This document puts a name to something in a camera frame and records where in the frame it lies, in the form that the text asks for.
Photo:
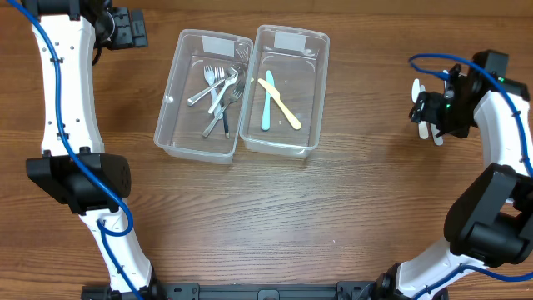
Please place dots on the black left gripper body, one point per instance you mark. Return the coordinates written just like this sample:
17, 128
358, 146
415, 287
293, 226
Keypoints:
125, 29

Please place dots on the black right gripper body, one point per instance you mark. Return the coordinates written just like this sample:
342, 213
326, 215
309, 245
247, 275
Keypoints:
427, 110

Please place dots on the translucent white plastic knife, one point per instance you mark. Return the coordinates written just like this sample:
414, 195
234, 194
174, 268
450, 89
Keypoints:
438, 141

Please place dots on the cream plastic knife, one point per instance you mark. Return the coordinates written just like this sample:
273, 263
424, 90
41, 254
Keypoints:
422, 126

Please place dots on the small white plastic fork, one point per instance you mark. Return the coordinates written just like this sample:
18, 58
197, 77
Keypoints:
210, 78

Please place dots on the black handled fork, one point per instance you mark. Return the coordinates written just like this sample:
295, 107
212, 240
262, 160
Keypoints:
225, 122

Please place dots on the yellow plastic knife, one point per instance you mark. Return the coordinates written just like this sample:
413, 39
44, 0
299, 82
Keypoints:
272, 92

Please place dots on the mint green plastic knife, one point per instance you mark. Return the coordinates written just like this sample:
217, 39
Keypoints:
266, 114

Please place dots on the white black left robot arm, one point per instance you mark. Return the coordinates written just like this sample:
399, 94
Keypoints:
74, 167

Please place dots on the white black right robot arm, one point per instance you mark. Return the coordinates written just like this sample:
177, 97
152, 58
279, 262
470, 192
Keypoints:
490, 223

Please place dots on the clear plastic left container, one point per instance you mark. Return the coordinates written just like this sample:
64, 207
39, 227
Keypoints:
179, 126

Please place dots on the clear plastic container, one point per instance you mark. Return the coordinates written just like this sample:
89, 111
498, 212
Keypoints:
179, 126
298, 59

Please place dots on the clear plastic right container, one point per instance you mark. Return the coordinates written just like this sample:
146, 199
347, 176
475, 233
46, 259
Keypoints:
298, 59

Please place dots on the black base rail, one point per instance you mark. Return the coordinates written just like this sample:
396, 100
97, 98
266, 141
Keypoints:
195, 291

